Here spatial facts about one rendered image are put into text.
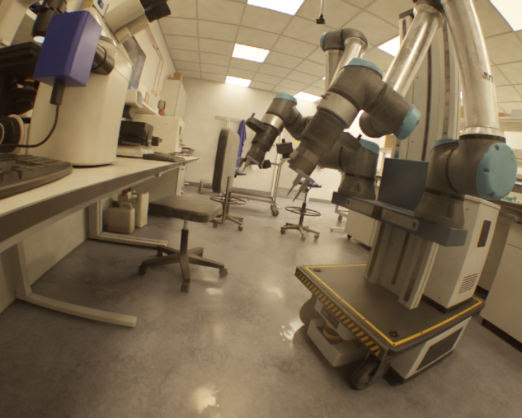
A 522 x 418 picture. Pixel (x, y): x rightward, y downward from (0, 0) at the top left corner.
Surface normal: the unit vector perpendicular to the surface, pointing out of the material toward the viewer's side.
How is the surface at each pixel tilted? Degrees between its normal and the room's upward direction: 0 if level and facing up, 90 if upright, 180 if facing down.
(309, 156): 78
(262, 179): 90
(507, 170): 95
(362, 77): 88
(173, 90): 90
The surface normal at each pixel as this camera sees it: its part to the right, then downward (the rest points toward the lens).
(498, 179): -0.09, 0.25
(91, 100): 0.89, 0.23
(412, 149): -0.94, -0.09
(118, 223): 0.29, 0.20
